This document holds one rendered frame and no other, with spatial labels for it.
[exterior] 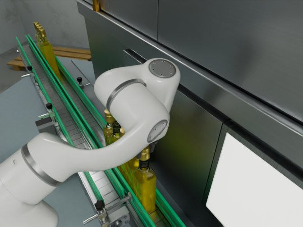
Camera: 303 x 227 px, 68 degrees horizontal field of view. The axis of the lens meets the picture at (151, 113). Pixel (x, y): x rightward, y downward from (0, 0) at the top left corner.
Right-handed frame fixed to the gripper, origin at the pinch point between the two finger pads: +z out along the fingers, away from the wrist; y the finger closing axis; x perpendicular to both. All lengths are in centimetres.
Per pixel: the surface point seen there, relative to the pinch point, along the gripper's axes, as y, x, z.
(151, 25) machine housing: -15.0, -24.8, -19.4
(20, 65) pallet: 18, -285, 188
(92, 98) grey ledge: -9, -63, 48
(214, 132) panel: -12.2, 9.5, -12.5
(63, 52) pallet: -49, -294, 190
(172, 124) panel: -12.1, -3.0, 0.0
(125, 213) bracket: 7.4, 6.6, 29.2
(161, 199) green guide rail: -3.3, 10.4, 20.7
